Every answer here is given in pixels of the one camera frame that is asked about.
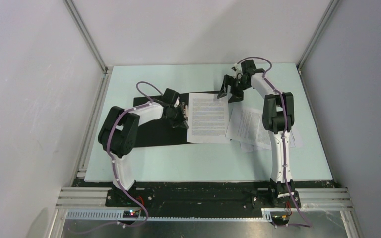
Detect white slotted cable duct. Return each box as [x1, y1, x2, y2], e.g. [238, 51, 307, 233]
[66, 209, 271, 222]

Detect aluminium corner post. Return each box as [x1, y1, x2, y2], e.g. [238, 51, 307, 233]
[297, 0, 342, 72]
[63, 0, 108, 74]

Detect left small controller board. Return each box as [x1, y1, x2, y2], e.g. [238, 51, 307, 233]
[122, 210, 140, 219]

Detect right aluminium corner post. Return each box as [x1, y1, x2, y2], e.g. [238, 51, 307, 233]
[297, 0, 342, 72]

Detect printed paper sheets stack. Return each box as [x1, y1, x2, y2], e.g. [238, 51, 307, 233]
[225, 105, 305, 153]

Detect left aluminium corner post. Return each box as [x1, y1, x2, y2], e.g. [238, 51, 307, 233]
[63, 0, 108, 74]

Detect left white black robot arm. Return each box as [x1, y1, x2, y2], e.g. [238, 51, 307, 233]
[98, 88, 189, 206]

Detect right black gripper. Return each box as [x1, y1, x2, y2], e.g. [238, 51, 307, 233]
[216, 74, 250, 103]

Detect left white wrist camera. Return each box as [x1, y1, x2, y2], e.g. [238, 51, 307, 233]
[174, 98, 180, 107]

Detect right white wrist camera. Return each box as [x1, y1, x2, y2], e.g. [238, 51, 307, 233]
[232, 63, 242, 80]

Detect red black folder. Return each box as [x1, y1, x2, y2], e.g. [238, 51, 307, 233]
[133, 93, 191, 148]

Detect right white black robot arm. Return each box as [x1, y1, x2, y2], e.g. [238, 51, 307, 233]
[217, 57, 298, 209]

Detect small controller board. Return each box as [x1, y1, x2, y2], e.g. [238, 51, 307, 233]
[271, 215, 291, 227]
[122, 210, 140, 219]

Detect aluminium frame rails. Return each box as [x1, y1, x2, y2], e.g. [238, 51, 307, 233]
[45, 187, 362, 238]

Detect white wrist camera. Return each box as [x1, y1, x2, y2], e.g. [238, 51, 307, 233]
[174, 98, 180, 107]
[232, 63, 242, 80]

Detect right small controller board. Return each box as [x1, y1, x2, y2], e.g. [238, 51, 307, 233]
[271, 215, 291, 227]

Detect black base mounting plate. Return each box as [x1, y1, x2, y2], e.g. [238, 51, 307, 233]
[72, 179, 337, 218]

